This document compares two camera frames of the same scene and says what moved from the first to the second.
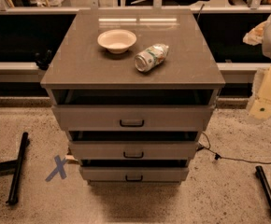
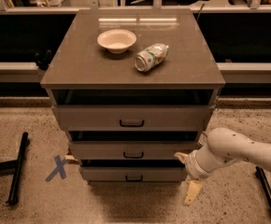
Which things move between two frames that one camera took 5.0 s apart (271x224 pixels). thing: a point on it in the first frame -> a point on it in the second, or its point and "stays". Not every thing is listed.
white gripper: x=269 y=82 -> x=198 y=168
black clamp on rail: x=42 y=58 stays
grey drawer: x=133 y=149 stays
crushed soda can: x=151 y=57 stays
